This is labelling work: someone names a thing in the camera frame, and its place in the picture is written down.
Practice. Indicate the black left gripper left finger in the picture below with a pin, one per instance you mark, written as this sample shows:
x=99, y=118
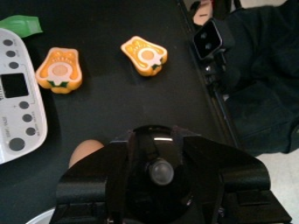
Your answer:
x=83, y=186

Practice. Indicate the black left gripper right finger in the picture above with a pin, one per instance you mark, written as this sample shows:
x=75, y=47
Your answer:
x=241, y=175

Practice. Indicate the orange toy squash half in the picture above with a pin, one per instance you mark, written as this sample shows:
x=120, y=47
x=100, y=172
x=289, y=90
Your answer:
x=146, y=55
x=60, y=70

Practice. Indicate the peach rounded toy food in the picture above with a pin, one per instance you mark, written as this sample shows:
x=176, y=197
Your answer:
x=83, y=150

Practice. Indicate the white plate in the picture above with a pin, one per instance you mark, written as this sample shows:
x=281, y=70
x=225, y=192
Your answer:
x=40, y=218

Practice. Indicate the glossy black domed lid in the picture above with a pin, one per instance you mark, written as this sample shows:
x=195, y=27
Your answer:
x=155, y=148

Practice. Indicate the black cloth drape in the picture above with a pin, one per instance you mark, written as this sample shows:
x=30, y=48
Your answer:
x=265, y=87

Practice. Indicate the white toy appliance control panel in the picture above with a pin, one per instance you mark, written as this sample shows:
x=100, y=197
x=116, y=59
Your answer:
x=18, y=96

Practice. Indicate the black box with two holes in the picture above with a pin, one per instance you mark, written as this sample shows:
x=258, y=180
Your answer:
x=210, y=38

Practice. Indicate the pink object past table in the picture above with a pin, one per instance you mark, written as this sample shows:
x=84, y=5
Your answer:
x=203, y=11

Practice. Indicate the green plastic toy piece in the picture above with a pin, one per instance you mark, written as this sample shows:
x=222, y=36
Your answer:
x=22, y=24

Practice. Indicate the black table edge rail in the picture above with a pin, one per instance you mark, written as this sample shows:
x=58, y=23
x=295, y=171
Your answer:
x=218, y=102

